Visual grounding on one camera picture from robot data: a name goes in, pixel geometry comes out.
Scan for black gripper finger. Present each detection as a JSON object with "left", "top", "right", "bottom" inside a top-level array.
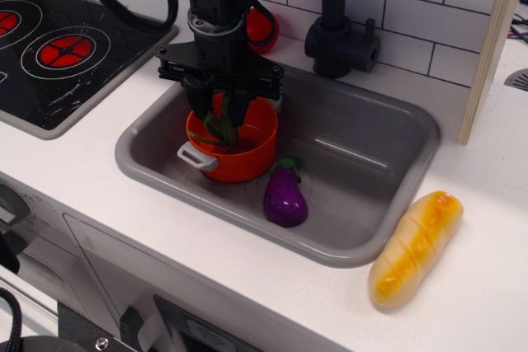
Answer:
[
  {"left": 183, "top": 77, "right": 213, "bottom": 120},
  {"left": 228, "top": 90, "right": 252, "bottom": 128}
]

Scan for black toy stove top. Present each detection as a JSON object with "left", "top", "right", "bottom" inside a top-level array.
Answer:
[{"left": 1, "top": 0, "right": 178, "bottom": 140}]

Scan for purple toy beet green leaves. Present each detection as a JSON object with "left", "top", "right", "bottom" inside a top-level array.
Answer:
[{"left": 187, "top": 94, "right": 254, "bottom": 154}]

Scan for grey plastic sink basin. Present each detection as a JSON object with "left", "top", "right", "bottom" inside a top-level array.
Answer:
[{"left": 115, "top": 67, "right": 441, "bottom": 268}]

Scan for toy bread loaf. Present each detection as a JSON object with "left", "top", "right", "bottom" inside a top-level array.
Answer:
[{"left": 368, "top": 191, "right": 464, "bottom": 308}]

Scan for dark grey toy faucet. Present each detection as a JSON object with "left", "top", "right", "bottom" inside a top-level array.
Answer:
[{"left": 304, "top": 0, "right": 380, "bottom": 78}]

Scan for light wooden side panel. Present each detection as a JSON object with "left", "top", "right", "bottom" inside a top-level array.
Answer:
[{"left": 456, "top": 0, "right": 518, "bottom": 145}]

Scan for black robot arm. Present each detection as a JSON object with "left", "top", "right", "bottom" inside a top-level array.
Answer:
[{"left": 155, "top": 0, "right": 284, "bottom": 127}]

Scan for purple toy eggplant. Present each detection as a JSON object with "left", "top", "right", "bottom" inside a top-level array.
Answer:
[{"left": 263, "top": 156, "right": 309, "bottom": 228}]

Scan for white toy oven front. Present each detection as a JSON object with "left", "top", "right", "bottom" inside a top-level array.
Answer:
[{"left": 1, "top": 177, "right": 325, "bottom": 351}]

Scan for grey oven knob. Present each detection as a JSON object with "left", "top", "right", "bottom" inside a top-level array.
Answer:
[{"left": 0, "top": 185, "right": 31, "bottom": 226}]

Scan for grey round drain grate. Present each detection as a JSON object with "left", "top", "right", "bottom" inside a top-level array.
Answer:
[{"left": 504, "top": 68, "right": 528, "bottom": 92}]

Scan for orange toy pot grey handles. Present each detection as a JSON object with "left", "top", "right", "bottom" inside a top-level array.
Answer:
[{"left": 177, "top": 98, "right": 279, "bottom": 182}]

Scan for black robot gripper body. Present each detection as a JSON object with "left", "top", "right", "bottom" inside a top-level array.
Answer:
[{"left": 154, "top": 27, "right": 285, "bottom": 100}]

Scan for black metal base plate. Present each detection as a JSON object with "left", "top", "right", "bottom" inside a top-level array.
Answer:
[{"left": 1, "top": 299, "right": 136, "bottom": 351}]

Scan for red toy tomato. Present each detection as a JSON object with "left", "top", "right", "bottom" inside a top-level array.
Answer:
[{"left": 247, "top": 8, "right": 280, "bottom": 54}]

